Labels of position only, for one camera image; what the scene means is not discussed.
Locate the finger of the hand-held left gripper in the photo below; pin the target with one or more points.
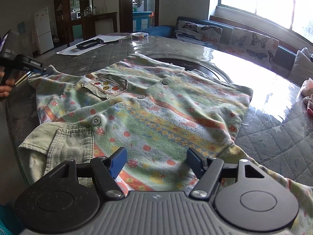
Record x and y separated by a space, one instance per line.
42 71
23 78

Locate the white board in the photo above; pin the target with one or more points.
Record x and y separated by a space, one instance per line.
102 28

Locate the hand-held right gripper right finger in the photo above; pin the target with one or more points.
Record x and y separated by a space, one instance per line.
194 162

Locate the white paper sheet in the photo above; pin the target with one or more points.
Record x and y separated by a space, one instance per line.
71 51

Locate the white black patterned pillow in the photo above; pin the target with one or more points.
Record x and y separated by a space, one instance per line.
308 53

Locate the teal storage cabinet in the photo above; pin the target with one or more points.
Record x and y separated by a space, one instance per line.
143 20

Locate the teal cloth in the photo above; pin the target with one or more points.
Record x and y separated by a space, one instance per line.
8 221

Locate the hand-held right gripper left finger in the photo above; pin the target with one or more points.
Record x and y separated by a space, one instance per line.
119 162

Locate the dark wooden cabinet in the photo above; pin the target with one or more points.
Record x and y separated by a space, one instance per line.
85 27

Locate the white plastic bag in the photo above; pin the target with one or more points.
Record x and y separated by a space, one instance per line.
307 90

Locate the white refrigerator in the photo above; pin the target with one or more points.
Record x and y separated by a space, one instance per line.
44 31

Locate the black round induction cooker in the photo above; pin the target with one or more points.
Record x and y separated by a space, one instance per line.
195 66

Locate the grey pillow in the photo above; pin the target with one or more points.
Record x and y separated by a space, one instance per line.
303 68

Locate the butterfly print cushion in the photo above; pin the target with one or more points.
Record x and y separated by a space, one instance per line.
195 33
254 45

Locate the person's left hand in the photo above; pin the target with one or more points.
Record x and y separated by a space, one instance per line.
6 88

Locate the floral button shirt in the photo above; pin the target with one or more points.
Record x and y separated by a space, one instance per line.
159 102

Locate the clear plastic box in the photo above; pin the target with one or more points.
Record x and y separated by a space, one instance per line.
139 36

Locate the blue sofa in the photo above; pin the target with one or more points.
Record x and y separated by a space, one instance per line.
159 30

